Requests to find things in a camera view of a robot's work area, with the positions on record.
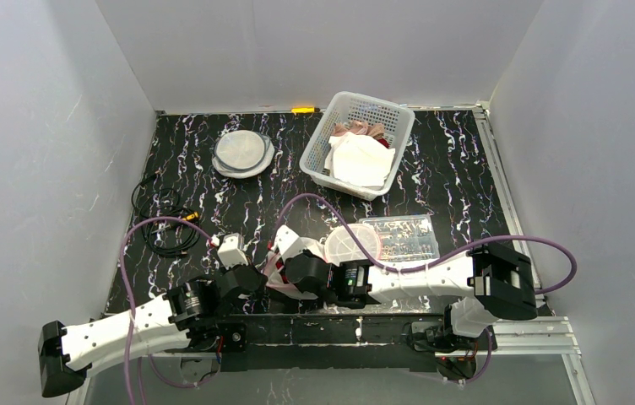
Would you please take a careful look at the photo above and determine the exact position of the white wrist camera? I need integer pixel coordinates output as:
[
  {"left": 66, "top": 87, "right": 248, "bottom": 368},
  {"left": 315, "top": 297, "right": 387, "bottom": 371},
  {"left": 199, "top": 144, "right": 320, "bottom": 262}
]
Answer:
[
  {"left": 270, "top": 224, "right": 307, "bottom": 261},
  {"left": 217, "top": 233, "right": 250, "bottom": 269}
]

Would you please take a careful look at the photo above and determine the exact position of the white mesh bag blue trim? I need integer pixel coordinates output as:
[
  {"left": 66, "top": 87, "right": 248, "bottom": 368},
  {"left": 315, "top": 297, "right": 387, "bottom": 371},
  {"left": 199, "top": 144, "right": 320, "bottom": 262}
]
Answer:
[{"left": 212, "top": 130, "right": 275, "bottom": 179}]

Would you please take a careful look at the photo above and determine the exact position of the dark red bra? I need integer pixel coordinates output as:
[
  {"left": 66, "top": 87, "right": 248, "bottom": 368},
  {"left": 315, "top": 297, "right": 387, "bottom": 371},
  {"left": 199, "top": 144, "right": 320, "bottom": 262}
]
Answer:
[{"left": 377, "top": 138, "right": 390, "bottom": 149}]

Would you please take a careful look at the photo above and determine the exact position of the white plastic basket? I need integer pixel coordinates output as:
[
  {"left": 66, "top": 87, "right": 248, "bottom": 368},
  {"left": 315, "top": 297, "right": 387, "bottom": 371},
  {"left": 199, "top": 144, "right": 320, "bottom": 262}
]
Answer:
[{"left": 300, "top": 91, "right": 415, "bottom": 201}]

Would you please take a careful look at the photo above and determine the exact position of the beige pink bra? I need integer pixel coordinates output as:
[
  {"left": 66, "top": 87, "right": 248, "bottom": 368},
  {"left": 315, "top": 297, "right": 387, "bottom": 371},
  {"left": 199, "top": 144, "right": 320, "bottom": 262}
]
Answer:
[{"left": 332, "top": 120, "right": 385, "bottom": 140}]

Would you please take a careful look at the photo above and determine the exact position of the black base frame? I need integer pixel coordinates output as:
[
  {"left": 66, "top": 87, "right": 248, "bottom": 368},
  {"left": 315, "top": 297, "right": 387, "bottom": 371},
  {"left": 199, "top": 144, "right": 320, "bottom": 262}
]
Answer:
[{"left": 180, "top": 312, "right": 497, "bottom": 384}]

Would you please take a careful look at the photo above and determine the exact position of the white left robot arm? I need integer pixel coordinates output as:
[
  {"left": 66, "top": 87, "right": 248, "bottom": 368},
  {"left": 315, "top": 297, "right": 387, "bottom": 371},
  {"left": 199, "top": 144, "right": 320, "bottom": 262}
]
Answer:
[{"left": 38, "top": 265, "right": 268, "bottom": 397}]

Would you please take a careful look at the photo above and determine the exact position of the clear plastic compartment box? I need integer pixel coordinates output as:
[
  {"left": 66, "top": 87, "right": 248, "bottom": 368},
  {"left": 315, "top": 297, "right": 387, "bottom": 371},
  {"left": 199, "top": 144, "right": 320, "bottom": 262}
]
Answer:
[{"left": 359, "top": 214, "right": 440, "bottom": 262}]

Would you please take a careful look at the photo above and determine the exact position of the bright red bra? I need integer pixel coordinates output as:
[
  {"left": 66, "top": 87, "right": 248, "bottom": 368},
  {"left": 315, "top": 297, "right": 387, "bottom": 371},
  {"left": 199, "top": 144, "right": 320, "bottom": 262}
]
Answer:
[{"left": 274, "top": 259, "right": 285, "bottom": 277}]

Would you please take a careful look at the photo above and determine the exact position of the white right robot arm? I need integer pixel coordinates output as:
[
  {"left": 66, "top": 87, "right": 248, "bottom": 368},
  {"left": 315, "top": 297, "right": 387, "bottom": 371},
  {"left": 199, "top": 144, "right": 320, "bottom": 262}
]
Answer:
[{"left": 269, "top": 243, "right": 538, "bottom": 338}]

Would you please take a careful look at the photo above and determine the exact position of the black coiled cable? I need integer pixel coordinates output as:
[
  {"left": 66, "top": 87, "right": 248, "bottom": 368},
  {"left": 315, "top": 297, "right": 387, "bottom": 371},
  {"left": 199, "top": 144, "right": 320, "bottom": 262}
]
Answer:
[{"left": 129, "top": 173, "right": 202, "bottom": 258}]

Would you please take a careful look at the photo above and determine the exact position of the white bra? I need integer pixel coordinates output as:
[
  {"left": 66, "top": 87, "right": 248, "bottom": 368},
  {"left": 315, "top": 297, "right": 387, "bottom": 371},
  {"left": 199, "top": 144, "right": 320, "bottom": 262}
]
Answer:
[{"left": 324, "top": 132, "right": 395, "bottom": 187}]

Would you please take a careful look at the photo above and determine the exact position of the white mesh bag pink trim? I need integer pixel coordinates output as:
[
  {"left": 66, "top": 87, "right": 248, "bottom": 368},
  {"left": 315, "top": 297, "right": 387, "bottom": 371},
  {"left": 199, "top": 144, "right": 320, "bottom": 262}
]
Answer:
[{"left": 264, "top": 226, "right": 366, "bottom": 300}]

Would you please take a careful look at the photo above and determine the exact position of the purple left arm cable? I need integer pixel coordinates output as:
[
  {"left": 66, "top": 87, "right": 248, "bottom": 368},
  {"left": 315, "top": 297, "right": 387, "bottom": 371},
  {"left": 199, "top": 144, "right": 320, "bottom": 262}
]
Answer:
[{"left": 120, "top": 216, "right": 220, "bottom": 405}]

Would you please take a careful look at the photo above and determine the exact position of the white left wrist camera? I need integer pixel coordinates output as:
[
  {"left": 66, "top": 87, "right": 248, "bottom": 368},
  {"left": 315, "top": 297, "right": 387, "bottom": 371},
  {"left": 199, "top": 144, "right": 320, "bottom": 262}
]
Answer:
[{"left": 217, "top": 233, "right": 250, "bottom": 269}]

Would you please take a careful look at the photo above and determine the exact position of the aluminium rail frame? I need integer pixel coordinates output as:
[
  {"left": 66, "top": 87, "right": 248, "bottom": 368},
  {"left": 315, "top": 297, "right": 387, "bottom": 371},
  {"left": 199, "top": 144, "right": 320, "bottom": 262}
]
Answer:
[{"left": 473, "top": 100, "right": 581, "bottom": 358}]

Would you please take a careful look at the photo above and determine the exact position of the yellow orange marker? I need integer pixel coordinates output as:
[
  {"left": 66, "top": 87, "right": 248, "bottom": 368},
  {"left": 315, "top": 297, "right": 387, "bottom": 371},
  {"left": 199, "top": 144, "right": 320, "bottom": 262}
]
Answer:
[{"left": 290, "top": 106, "right": 321, "bottom": 114}]

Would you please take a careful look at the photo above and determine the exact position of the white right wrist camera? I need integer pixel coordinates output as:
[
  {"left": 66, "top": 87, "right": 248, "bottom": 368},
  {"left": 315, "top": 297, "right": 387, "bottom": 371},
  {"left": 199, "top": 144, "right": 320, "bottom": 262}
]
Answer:
[{"left": 270, "top": 224, "right": 307, "bottom": 261}]

